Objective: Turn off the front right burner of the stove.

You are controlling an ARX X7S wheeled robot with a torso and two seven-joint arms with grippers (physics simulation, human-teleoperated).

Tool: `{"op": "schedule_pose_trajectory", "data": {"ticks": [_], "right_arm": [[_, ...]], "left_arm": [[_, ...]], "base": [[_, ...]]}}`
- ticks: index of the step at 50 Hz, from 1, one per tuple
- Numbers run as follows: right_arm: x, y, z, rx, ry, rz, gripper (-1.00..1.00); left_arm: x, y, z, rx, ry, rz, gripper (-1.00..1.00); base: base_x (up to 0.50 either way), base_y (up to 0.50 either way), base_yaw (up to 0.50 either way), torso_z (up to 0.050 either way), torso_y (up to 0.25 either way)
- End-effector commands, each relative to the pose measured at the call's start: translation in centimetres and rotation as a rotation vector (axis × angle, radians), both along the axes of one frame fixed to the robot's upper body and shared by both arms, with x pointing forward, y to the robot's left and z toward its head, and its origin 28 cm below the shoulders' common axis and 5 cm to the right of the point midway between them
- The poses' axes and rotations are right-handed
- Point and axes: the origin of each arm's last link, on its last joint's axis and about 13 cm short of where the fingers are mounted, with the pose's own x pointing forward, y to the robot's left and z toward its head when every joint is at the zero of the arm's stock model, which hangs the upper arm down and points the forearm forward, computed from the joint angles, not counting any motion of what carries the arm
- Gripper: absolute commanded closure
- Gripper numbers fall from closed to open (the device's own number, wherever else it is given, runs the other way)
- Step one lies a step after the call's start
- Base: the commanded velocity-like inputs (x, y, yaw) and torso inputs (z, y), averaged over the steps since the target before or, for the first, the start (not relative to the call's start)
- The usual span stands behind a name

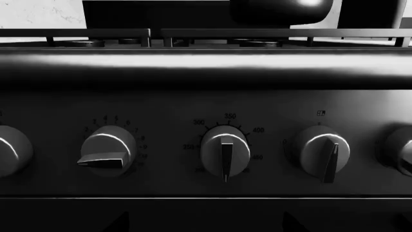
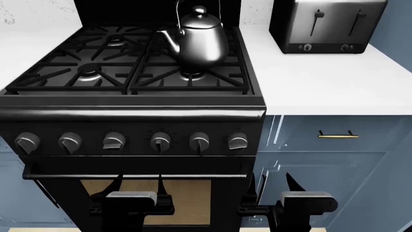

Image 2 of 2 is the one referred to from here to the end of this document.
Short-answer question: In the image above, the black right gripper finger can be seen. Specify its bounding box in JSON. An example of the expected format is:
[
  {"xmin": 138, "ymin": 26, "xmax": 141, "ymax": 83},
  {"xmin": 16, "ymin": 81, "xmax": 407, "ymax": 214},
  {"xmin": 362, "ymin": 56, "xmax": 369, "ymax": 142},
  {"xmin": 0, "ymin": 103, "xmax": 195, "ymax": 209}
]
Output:
[
  {"xmin": 246, "ymin": 172, "xmax": 259, "ymax": 198},
  {"xmin": 285, "ymin": 172, "xmax": 306, "ymax": 194}
]

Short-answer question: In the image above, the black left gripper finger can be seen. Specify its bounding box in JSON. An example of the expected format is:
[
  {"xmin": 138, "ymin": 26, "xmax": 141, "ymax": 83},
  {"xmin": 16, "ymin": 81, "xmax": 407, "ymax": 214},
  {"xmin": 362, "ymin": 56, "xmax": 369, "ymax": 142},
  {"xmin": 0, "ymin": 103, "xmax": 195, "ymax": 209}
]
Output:
[
  {"xmin": 108, "ymin": 173, "xmax": 124, "ymax": 194},
  {"xmin": 157, "ymin": 173, "xmax": 170, "ymax": 197}
]

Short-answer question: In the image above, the steel stove knob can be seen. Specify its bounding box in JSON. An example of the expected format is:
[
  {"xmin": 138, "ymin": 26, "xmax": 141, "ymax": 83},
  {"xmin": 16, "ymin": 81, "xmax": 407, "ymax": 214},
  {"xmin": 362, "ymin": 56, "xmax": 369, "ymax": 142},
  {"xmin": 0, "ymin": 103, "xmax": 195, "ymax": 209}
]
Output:
[
  {"xmin": 227, "ymin": 131, "xmax": 249, "ymax": 151},
  {"xmin": 14, "ymin": 131, "xmax": 41, "ymax": 156},
  {"xmin": 189, "ymin": 131, "xmax": 211, "ymax": 156},
  {"xmin": 102, "ymin": 131, "xmax": 127, "ymax": 150},
  {"xmin": 57, "ymin": 131, "xmax": 82, "ymax": 155},
  {"xmin": 149, "ymin": 131, "xmax": 172, "ymax": 155}
]

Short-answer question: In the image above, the black gas range stove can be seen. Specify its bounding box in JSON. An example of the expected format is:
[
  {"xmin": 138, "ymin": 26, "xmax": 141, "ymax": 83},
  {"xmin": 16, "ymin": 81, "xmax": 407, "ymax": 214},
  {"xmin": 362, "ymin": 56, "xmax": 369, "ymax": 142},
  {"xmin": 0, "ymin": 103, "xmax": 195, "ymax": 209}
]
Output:
[{"xmin": 0, "ymin": 0, "xmax": 268, "ymax": 232}]

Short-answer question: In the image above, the round steel gas burner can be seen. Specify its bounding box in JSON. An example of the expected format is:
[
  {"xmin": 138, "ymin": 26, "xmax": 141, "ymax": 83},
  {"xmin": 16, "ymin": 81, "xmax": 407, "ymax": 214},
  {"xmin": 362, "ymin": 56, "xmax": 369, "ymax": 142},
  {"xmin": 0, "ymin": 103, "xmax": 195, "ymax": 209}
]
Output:
[
  {"xmin": 178, "ymin": 69, "xmax": 206, "ymax": 82},
  {"xmin": 107, "ymin": 34, "xmax": 126, "ymax": 46},
  {"xmin": 76, "ymin": 63, "xmax": 103, "ymax": 82}
]

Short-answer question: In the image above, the black cast iron stove grate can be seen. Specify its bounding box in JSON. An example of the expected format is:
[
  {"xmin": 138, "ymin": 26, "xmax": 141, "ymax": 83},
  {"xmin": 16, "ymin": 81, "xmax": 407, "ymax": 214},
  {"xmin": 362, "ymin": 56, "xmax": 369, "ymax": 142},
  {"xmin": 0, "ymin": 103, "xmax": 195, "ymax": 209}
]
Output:
[
  {"xmin": 128, "ymin": 25, "xmax": 256, "ymax": 95},
  {"xmin": 5, "ymin": 25, "xmax": 159, "ymax": 95}
]

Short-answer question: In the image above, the blue cabinet door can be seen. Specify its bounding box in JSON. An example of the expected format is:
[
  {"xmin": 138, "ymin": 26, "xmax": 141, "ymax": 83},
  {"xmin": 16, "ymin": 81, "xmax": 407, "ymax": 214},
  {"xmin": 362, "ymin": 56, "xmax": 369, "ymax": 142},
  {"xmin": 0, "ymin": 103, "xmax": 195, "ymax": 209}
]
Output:
[
  {"xmin": 0, "ymin": 137, "xmax": 79, "ymax": 228},
  {"xmin": 256, "ymin": 150, "xmax": 389, "ymax": 228}
]

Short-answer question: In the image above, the black oven door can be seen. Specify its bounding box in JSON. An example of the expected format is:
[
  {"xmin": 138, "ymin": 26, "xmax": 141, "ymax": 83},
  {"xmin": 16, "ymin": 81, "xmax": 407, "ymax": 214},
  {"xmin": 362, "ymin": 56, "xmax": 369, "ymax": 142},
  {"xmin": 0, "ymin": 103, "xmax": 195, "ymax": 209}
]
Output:
[{"xmin": 18, "ymin": 155, "xmax": 259, "ymax": 232}]

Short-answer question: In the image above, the blue cabinet drawer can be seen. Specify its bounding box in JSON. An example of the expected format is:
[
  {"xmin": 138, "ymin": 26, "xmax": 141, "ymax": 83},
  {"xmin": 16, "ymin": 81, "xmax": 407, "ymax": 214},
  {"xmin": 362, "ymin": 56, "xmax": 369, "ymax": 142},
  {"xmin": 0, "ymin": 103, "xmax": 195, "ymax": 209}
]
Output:
[{"xmin": 266, "ymin": 115, "xmax": 408, "ymax": 153}]

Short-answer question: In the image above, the shiny steel kettle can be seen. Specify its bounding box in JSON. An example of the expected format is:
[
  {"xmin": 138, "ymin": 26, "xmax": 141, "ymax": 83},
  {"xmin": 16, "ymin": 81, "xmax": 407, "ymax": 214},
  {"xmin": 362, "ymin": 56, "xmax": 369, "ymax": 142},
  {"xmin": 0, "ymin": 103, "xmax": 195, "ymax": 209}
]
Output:
[{"xmin": 156, "ymin": 0, "xmax": 230, "ymax": 70}]

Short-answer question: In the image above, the steel and black toaster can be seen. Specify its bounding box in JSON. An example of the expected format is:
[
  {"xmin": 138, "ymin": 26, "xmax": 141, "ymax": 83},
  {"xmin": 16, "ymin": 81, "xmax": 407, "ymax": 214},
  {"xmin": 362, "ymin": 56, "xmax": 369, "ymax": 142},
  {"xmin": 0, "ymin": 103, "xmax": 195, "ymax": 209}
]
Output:
[{"xmin": 268, "ymin": 0, "xmax": 389, "ymax": 55}]

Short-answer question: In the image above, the black toaster lever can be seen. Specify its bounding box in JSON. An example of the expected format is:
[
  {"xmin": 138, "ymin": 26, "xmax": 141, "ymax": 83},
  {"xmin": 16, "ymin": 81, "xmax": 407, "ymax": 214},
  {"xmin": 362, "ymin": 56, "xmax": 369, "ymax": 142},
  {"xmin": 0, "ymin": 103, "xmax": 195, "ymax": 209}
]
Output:
[
  {"xmin": 350, "ymin": 8, "xmax": 368, "ymax": 37},
  {"xmin": 309, "ymin": 8, "xmax": 324, "ymax": 37}
]

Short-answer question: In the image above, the grey gripper camera box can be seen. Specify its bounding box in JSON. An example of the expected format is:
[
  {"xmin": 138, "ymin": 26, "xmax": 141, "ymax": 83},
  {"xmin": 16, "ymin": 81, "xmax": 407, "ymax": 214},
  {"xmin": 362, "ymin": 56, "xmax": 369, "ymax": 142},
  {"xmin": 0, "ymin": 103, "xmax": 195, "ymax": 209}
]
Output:
[
  {"xmin": 105, "ymin": 190, "xmax": 159, "ymax": 205},
  {"xmin": 280, "ymin": 191, "xmax": 333, "ymax": 207}
]

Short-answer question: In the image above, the black oven door handle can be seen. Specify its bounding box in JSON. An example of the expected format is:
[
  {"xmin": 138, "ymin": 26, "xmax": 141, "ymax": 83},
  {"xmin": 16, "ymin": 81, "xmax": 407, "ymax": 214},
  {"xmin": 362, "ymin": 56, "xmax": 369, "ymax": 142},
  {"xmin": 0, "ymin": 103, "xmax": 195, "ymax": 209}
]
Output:
[{"xmin": 21, "ymin": 163, "xmax": 256, "ymax": 181}]

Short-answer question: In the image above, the brass drawer handle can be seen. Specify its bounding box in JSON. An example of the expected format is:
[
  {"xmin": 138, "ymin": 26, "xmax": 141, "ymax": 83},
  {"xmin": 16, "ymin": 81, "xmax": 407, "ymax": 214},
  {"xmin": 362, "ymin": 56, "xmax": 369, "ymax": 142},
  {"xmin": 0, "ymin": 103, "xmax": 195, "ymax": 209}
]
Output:
[{"xmin": 317, "ymin": 130, "xmax": 360, "ymax": 139}]

